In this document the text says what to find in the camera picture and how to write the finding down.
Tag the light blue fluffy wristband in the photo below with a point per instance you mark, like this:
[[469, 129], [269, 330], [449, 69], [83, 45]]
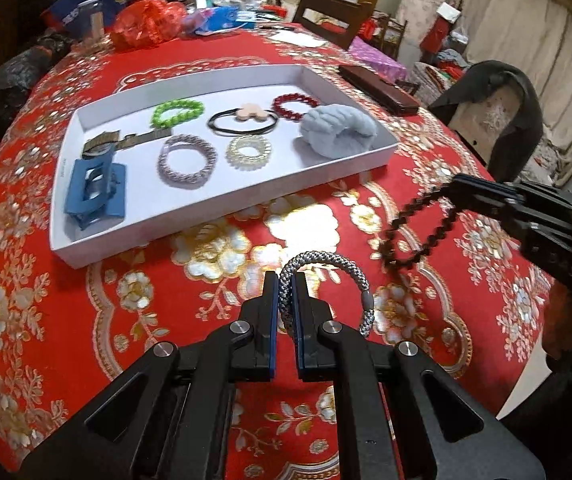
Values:
[[338, 131]]

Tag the red plastic bag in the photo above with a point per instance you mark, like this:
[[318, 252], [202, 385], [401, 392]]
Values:
[[147, 23]]

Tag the small wooden chair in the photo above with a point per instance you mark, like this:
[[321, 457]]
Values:
[[389, 35]]

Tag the black plastic bag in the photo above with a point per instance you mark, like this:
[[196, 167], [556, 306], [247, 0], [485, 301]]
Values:
[[23, 72]]

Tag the brown leather wallet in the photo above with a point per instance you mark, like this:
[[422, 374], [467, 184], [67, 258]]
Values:
[[392, 98]]

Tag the black hair tie pink charm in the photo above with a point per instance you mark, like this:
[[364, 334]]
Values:
[[266, 119]]

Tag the white paper sheet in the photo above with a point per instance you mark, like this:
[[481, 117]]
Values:
[[298, 39]]

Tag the blue bag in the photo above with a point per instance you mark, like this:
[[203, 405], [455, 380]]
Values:
[[74, 16]]

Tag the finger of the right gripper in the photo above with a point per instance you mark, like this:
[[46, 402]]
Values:
[[485, 185], [489, 202]]

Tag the blue tissue box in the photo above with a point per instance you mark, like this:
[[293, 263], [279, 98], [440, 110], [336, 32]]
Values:
[[221, 19]]

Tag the blue hair claw clip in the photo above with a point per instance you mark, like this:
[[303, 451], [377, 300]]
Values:
[[96, 191]]

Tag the red floral tablecloth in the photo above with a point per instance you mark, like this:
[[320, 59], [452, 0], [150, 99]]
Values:
[[475, 305]]

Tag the dark wooden chair far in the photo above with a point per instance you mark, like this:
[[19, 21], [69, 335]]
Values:
[[347, 17]]

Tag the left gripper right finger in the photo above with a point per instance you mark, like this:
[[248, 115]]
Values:
[[319, 339]]

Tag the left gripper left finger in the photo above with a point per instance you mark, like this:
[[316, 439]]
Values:
[[255, 357]]

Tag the purple tablecloth side table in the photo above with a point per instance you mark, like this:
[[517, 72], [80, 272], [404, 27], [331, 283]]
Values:
[[377, 61]]

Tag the floral cushioned chair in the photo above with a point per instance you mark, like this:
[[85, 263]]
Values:
[[495, 109]]

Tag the metal watch band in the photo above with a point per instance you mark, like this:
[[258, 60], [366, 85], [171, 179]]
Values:
[[112, 140]]

